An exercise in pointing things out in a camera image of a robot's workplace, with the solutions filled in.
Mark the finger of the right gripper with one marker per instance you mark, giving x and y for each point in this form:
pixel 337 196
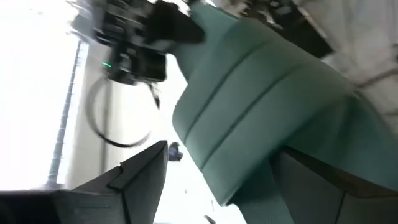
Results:
pixel 174 25

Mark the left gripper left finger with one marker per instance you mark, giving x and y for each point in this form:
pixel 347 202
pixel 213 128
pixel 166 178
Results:
pixel 140 186

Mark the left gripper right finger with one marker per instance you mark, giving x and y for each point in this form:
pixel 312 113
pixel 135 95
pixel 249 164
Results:
pixel 311 193

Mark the green rubber slide sandal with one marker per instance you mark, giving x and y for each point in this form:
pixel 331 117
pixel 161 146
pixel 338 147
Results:
pixel 264 109

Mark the small dark blue object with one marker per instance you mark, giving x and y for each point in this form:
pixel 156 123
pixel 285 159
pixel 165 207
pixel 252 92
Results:
pixel 174 152

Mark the grey threaded rod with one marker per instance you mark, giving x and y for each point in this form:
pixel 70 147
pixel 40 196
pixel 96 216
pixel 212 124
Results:
pixel 63 124

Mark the black background structure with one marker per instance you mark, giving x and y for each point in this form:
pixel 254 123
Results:
pixel 295 28

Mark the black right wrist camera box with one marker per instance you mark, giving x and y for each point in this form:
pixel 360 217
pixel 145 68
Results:
pixel 140 68

